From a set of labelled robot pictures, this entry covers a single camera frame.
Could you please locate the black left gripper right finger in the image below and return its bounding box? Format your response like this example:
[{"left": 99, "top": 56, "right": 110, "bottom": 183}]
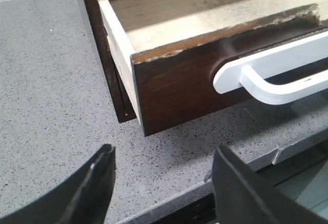
[{"left": 212, "top": 145, "right": 327, "bottom": 223}]

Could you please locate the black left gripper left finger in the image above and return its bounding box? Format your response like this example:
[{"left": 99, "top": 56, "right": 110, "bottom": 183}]
[{"left": 1, "top": 144, "right": 115, "bottom": 223}]

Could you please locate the wooden drawer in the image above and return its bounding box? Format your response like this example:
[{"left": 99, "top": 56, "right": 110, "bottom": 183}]
[{"left": 97, "top": 0, "right": 327, "bottom": 135}]

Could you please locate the dark wooden drawer cabinet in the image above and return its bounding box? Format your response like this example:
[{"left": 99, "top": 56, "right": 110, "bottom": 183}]
[{"left": 84, "top": 0, "right": 136, "bottom": 123}]

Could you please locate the white drawer handle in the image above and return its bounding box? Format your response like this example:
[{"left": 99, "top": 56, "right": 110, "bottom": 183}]
[{"left": 213, "top": 32, "right": 327, "bottom": 105}]

